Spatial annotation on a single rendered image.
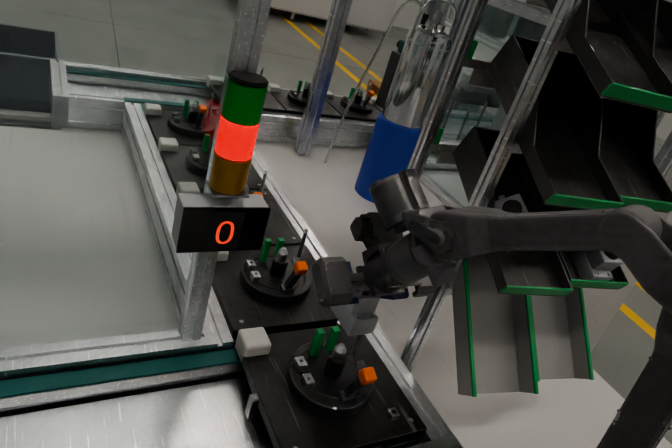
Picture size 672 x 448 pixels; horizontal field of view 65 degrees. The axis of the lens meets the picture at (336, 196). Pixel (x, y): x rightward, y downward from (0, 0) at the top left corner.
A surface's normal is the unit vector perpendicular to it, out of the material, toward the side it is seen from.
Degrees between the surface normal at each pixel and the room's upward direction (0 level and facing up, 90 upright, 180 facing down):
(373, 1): 90
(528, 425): 0
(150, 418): 0
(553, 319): 45
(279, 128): 90
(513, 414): 0
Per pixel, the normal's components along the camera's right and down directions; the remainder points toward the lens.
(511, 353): 0.38, -0.25
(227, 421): 0.27, -0.86
